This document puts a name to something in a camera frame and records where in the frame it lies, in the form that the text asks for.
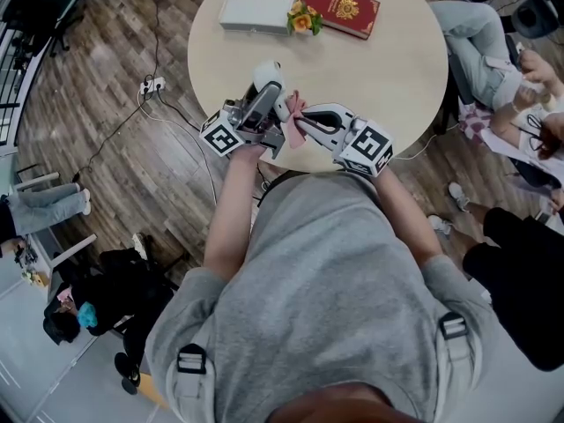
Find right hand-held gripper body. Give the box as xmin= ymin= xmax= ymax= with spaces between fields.
xmin=330 ymin=114 xmax=394 ymax=178

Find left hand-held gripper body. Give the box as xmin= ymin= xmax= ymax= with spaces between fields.
xmin=198 ymin=99 xmax=287 ymax=161

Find white handheld fan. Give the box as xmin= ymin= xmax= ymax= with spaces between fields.
xmin=251 ymin=59 xmax=294 ymax=125

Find person's left forearm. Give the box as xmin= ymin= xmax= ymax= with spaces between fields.
xmin=203 ymin=144 xmax=265 ymax=281

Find person's right forearm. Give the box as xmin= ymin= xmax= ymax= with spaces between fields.
xmin=374 ymin=172 xmax=444 ymax=268

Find white power strip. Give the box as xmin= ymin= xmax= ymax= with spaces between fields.
xmin=139 ymin=76 xmax=167 ymax=96

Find orange flowers in pot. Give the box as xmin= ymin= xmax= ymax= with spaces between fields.
xmin=286 ymin=0 xmax=325 ymax=37

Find flat white box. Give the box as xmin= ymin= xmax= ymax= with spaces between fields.
xmin=219 ymin=0 xmax=295 ymax=35

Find red book gold print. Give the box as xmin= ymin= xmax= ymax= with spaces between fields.
xmin=298 ymin=0 xmax=381 ymax=41

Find pink checked cloth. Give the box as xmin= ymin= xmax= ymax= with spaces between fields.
xmin=457 ymin=103 xmax=494 ymax=143

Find person's grey shirt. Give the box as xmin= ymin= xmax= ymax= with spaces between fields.
xmin=145 ymin=172 xmax=497 ymax=423

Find black round stool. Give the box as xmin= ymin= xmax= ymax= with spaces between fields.
xmin=511 ymin=0 xmax=560 ymax=40

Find yellow round table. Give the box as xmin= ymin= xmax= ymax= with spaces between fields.
xmin=139 ymin=373 xmax=171 ymax=409

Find white cable with adapter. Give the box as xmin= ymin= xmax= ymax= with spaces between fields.
xmin=138 ymin=93 xmax=219 ymax=202

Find black floor cable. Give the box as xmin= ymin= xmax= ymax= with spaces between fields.
xmin=153 ymin=0 xmax=164 ymax=81
xmin=72 ymin=99 xmax=149 ymax=182

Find grey strap with buckle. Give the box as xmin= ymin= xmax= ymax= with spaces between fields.
xmin=438 ymin=311 xmax=477 ymax=423
xmin=176 ymin=343 xmax=217 ymax=423

